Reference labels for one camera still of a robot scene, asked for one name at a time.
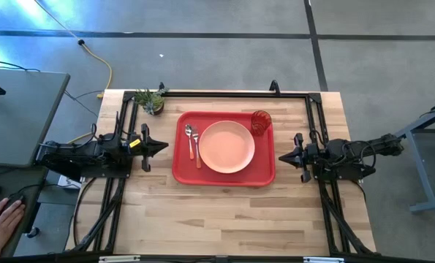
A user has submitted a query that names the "black mouse cable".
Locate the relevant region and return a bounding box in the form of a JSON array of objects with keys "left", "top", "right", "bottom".
[{"left": 15, "top": 183, "right": 79, "bottom": 200}]

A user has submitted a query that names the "orange translucent cup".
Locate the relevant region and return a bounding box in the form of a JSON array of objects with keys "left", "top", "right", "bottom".
[{"left": 250, "top": 110, "right": 273, "bottom": 137}]

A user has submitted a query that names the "black computer mouse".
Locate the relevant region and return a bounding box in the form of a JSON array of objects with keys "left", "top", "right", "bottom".
[{"left": 3, "top": 192, "right": 26, "bottom": 211}]

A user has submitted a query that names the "yellow extension cable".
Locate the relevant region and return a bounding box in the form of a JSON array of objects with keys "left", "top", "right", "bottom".
[{"left": 34, "top": 0, "right": 114, "bottom": 145}]

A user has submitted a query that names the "dark desk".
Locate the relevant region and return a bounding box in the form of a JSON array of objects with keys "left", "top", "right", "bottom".
[{"left": 0, "top": 166, "right": 48, "bottom": 259}]

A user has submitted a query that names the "small potted green plant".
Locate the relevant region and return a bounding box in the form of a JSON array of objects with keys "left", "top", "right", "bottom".
[{"left": 133, "top": 86, "right": 170, "bottom": 116}]

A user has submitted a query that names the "grey metal stand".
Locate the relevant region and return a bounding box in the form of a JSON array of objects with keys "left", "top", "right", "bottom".
[{"left": 386, "top": 100, "right": 435, "bottom": 215}]

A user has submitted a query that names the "thin black cable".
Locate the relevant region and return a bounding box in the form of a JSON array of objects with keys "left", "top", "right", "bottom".
[{"left": 64, "top": 89, "right": 105, "bottom": 118}]

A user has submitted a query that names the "black floor cable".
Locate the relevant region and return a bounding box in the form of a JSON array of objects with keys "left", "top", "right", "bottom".
[{"left": 0, "top": 57, "right": 42, "bottom": 73}]

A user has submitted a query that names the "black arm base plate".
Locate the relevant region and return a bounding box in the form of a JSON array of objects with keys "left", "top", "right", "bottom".
[
  {"left": 311, "top": 151, "right": 364, "bottom": 183},
  {"left": 80, "top": 149, "right": 134, "bottom": 180}
]

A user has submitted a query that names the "grey desk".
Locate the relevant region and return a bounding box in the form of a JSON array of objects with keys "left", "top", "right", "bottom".
[{"left": 0, "top": 68, "right": 72, "bottom": 169}]

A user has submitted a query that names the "orange-handled metal fork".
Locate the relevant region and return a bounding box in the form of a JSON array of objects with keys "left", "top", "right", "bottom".
[{"left": 191, "top": 126, "right": 203, "bottom": 169}]

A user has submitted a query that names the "orange round plate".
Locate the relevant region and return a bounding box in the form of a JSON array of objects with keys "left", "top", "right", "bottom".
[{"left": 198, "top": 120, "right": 256, "bottom": 175}]

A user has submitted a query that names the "white power adapter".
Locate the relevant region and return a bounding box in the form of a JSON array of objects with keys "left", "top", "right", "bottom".
[{"left": 57, "top": 175, "right": 83, "bottom": 190}]

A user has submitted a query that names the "black aluminium table frame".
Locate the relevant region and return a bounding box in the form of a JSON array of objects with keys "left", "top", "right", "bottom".
[{"left": 70, "top": 89, "right": 377, "bottom": 256}]

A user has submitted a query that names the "orange-handled metal spoon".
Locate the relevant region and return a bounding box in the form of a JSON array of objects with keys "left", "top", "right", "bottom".
[{"left": 184, "top": 123, "right": 195, "bottom": 161}]

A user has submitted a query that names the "white metal bracket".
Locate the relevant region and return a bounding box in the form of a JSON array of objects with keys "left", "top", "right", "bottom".
[
  {"left": 99, "top": 255, "right": 141, "bottom": 263},
  {"left": 303, "top": 256, "right": 345, "bottom": 263}
]

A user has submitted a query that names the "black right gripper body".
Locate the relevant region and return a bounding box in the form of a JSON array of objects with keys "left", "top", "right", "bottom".
[{"left": 293, "top": 133, "right": 319, "bottom": 183}]

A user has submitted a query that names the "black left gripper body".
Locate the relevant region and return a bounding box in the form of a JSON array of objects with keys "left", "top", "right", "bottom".
[{"left": 127, "top": 123, "right": 151, "bottom": 172}]

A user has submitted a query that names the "red plastic tray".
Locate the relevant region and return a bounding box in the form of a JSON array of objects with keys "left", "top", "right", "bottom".
[{"left": 172, "top": 111, "right": 276, "bottom": 187}]

